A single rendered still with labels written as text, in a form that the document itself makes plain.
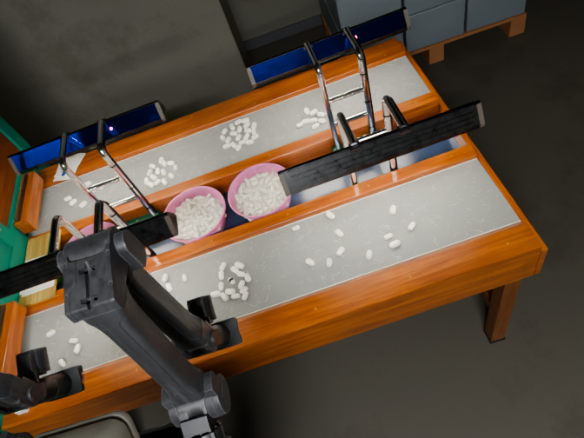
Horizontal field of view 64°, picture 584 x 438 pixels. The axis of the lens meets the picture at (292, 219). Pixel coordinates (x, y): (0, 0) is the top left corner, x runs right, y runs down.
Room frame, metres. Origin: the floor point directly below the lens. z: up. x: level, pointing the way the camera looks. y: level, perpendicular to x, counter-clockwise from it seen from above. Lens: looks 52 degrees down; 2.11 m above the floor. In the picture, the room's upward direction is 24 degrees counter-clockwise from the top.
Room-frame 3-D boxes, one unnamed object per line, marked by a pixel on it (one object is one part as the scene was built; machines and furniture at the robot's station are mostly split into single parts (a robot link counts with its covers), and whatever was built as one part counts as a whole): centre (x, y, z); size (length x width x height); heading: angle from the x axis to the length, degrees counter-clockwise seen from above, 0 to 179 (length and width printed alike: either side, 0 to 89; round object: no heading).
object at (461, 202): (0.92, 0.21, 0.73); 1.81 x 0.30 x 0.02; 85
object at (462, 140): (1.17, -0.73, 0.66); 1.22 x 0.02 x 0.16; 175
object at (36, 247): (1.34, 1.00, 0.77); 0.33 x 0.15 x 0.01; 175
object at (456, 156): (1.10, 0.20, 0.71); 1.81 x 0.06 x 0.11; 85
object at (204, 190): (1.28, 0.35, 0.72); 0.27 x 0.27 x 0.10
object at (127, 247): (0.49, 0.29, 1.40); 0.11 x 0.06 x 0.43; 83
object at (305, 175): (0.93, -0.32, 1.08); 0.62 x 0.08 x 0.07; 85
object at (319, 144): (1.42, 0.17, 0.71); 1.81 x 0.06 x 0.11; 85
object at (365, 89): (1.41, -0.37, 0.90); 0.20 x 0.19 x 0.45; 85
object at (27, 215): (1.68, 1.02, 0.83); 0.30 x 0.06 x 0.07; 175
